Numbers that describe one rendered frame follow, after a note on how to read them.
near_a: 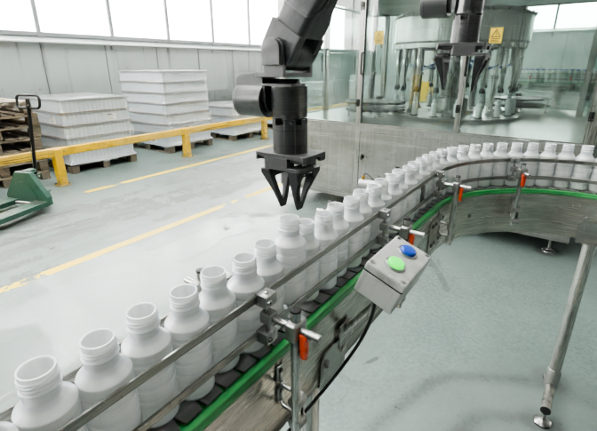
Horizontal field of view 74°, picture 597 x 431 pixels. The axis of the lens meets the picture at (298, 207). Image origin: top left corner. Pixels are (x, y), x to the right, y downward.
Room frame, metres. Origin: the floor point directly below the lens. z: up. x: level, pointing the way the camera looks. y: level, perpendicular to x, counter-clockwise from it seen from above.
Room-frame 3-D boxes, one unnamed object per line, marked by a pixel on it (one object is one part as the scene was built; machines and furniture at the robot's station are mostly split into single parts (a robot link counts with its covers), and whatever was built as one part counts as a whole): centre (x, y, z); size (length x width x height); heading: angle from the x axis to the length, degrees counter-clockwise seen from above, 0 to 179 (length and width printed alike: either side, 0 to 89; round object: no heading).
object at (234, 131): (8.57, 1.47, 0.33); 1.23 x 1.04 x 0.66; 54
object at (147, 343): (0.41, 0.19, 1.08); 0.06 x 0.06 x 0.17
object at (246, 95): (0.67, 0.05, 1.43); 0.12 x 0.09 x 0.12; 55
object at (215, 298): (0.51, 0.12, 1.08); 0.06 x 0.06 x 0.17
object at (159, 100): (7.40, 2.41, 0.67); 1.23 x 1.04 x 1.35; 56
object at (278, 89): (0.65, 0.02, 1.39); 0.07 x 0.06 x 0.07; 55
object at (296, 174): (0.64, 0.01, 1.26); 0.07 x 0.07 x 0.09; 55
